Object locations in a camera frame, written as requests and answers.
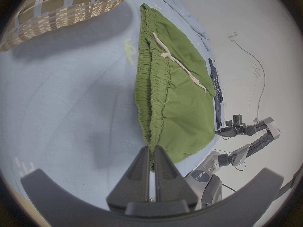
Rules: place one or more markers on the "green shorts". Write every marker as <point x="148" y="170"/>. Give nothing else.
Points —
<point x="184" y="107"/>

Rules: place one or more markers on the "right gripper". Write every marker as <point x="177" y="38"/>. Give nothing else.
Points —
<point x="229" y="132"/>

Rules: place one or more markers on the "round woven basket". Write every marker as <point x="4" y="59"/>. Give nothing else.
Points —
<point x="59" y="15"/>

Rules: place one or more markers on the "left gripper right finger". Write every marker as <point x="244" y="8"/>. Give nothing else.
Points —
<point x="170" y="185"/>

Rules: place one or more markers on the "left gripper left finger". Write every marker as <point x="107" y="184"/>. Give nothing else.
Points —
<point x="135" y="185"/>

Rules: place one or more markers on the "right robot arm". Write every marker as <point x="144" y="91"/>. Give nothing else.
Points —
<point x="272" y="129"/>

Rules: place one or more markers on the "dark blue printed T-shirt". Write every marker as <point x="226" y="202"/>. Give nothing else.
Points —
<point x="217" y="107"/>

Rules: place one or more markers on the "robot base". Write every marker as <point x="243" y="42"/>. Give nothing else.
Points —
<point x="201" y="178"/>

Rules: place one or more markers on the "bed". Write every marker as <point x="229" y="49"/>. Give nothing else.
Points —
<point x="71" y="103"/>

